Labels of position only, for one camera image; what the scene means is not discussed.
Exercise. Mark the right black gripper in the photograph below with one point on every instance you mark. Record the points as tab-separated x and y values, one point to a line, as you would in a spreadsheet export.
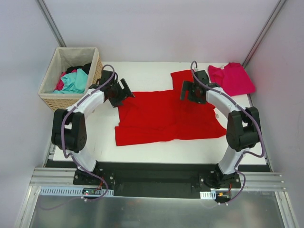
190	92

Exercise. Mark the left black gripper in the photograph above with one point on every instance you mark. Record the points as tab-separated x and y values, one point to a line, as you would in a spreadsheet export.
121	92

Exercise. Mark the red t shirt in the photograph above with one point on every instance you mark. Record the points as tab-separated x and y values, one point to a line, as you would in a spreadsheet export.
161	116

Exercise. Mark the magenta t shirt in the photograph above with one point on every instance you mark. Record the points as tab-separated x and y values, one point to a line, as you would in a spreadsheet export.
232	78

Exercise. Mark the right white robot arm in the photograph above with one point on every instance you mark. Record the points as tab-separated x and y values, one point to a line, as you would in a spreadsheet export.
243	127

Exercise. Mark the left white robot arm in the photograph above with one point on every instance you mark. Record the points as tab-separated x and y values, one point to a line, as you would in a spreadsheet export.
69	125

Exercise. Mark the black t shirt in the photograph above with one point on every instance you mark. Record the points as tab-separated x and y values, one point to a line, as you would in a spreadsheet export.
85	68

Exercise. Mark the teal t shirt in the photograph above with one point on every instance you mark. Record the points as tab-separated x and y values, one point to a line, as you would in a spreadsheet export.
79	82

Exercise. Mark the pink t shirt in basket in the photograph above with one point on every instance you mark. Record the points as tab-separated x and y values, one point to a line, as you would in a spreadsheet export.
64	83

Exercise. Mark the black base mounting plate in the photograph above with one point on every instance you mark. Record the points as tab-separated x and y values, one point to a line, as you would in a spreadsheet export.
154	180

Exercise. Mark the right white cable duct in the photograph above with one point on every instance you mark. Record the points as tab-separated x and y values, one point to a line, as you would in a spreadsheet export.
208	195

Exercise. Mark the white cable duct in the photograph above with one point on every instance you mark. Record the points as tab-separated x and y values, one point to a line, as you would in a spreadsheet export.
75	191
208	195

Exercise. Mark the aluminium frame rail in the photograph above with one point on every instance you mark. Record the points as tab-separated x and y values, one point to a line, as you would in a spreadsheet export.
45	176

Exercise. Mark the left white cable duct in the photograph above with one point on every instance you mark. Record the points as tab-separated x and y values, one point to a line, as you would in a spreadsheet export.
75	191

